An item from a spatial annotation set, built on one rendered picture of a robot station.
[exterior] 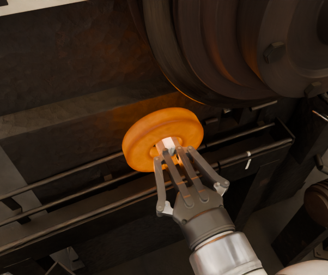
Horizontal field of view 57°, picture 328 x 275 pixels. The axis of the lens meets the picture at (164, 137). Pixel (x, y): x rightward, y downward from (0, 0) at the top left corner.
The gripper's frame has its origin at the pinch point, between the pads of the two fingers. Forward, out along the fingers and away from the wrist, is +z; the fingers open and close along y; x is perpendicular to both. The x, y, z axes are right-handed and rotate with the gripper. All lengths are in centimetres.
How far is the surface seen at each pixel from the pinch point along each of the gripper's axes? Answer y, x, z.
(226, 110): 19.7, -9.8, 8.5
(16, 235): -34.2, -22.8, 1.7
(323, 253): 63, -83, -23
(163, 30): -0.8, 23.2, -0.9
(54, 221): -25.7, -22.0, 1.7
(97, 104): -9.5, 2.4, 9.9
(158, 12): -1.4, 25.6, -0.8
